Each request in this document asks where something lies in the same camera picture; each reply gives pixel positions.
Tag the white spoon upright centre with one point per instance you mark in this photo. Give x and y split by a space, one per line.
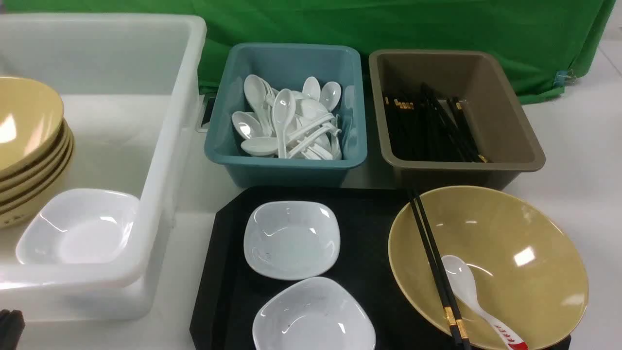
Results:
282 116

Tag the white spoon back centre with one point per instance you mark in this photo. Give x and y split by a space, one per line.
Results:
311 88

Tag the white square dish in tub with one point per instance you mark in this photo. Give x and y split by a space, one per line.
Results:
79 226

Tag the white spoon front left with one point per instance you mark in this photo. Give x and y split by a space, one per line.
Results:
247 124

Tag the green cloth backdrop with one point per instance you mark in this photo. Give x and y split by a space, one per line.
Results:
535 41

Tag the brown plastic bin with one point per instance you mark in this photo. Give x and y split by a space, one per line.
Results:
498 123

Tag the metal table socket plate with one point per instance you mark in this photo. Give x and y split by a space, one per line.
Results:
205 113

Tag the white square dish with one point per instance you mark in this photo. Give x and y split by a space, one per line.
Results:
291 240
313 314
79 226

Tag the large white plastic tub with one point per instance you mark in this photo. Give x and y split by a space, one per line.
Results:
130 88

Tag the stacked yellow bowl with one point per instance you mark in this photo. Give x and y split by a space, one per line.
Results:
48 180
31 114
25 186
29 208
39 164

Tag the teal plastic bin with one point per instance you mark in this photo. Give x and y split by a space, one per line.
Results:
287 65

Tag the white spoon back left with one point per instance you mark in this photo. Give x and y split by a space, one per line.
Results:
255 93

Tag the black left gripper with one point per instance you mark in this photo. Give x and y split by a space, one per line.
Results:
12 325

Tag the blue binder clip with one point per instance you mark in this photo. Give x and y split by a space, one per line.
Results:
564 78

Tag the bottom stacked yellow bowl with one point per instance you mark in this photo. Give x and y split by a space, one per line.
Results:
29 208

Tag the white spoon front lying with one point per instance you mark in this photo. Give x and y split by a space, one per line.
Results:
260 146

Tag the white spoon back right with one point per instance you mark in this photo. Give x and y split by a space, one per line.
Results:
330 95

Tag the black chopstick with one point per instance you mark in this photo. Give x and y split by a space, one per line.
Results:
448 312
451 298

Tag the pile of black chopsticks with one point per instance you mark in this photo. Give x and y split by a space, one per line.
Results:
427 126

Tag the top stacked yellow bowl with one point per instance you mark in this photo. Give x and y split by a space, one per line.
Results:
31 114

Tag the white soup spoon red handle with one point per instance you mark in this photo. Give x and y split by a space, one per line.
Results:
462 282

